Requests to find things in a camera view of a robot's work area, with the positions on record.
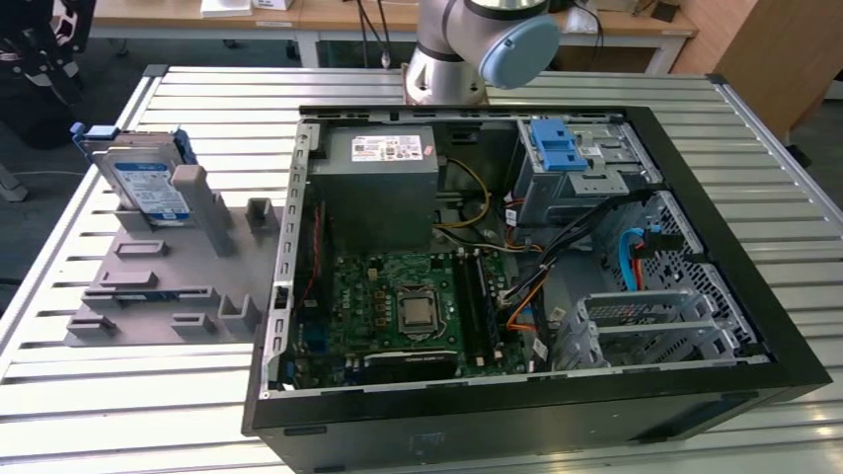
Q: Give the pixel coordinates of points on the pale grey furniture foot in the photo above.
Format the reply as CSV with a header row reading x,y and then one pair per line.
x,y
13,185

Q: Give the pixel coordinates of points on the wooden desk white frame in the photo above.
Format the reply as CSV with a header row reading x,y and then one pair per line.
x,y
343,22
164,22

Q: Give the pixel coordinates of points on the hard disk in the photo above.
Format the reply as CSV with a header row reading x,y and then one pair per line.
x,y
148,182

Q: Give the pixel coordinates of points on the silver CPU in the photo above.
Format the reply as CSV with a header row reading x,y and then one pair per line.
x,y
416,312

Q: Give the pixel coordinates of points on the black mesh waste bin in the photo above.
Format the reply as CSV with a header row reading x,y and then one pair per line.
x,y
39,128

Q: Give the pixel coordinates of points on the grey parts rack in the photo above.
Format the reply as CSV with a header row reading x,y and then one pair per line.
x,y
171,257

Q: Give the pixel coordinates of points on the brown wooden cabinet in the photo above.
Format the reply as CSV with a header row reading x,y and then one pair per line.
x,y
770,59

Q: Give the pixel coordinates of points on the blue plastic drive latch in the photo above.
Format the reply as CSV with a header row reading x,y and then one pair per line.
x,y
556,148

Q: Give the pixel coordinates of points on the dark blue RAM stick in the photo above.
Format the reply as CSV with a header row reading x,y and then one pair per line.
x,y
144,295

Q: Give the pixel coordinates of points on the green motherboard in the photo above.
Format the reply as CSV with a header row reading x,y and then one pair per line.
x,y
368,296

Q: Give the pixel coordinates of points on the grey power supply unit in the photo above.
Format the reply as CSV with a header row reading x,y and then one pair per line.
x,y
375,207

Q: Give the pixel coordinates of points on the RAM stick with black chips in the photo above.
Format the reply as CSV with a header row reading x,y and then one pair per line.
x,y
488,306

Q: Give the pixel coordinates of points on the small white labelled box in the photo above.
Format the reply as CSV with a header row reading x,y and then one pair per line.
x,y
273,4

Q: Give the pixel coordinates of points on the white cardboard box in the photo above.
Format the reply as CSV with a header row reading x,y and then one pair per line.
x,y
227,9

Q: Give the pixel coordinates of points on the black graphics card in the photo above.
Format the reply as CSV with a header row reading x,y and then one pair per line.
x,y
408,365

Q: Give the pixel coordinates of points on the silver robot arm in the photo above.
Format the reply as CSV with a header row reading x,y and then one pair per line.
x,y
441,74

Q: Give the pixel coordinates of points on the black open PC case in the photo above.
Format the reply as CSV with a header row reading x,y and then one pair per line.
x,y
460,415

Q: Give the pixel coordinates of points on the grey metal drive cage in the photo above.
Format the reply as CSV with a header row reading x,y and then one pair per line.
x,y
547,197

